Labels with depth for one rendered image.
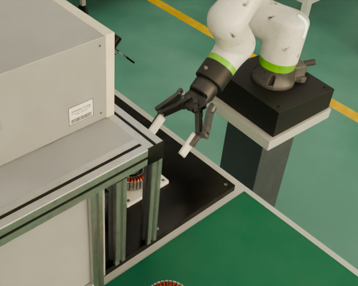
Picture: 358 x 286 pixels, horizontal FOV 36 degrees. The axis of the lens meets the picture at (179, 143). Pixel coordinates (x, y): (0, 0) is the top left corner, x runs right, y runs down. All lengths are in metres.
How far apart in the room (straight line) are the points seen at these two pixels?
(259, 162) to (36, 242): 1.07
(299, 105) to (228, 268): 0.65
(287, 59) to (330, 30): 2.39
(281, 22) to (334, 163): 1.35
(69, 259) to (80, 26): 0.49
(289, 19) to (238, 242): 0.71
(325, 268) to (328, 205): 1.27
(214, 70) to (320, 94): 0.50
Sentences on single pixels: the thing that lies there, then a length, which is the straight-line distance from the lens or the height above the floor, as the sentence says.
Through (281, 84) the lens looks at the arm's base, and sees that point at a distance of 1.86.
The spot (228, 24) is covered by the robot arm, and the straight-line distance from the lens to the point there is 1.45.
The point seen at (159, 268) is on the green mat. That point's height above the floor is 0.75.
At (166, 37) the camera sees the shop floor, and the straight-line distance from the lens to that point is 3.78.
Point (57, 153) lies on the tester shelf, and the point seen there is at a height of 1.11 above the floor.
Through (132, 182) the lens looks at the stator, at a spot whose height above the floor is 0.82.
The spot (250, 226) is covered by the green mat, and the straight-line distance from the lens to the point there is 1.52.
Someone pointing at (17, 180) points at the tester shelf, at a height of 1.11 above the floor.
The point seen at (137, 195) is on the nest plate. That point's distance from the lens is 1.51.
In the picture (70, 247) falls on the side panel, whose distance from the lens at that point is 1.19.
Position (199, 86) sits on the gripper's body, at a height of 1.00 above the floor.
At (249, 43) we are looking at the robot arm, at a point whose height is 1.11.
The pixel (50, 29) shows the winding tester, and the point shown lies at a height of 1.32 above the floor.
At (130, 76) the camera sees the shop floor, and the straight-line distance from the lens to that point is 3.36.
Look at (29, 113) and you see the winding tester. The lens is 1.09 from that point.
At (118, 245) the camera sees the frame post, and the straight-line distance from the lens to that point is 1.32.
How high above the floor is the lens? 1.87
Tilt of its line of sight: 40 degrees down
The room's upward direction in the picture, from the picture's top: 6 degrees clockwise
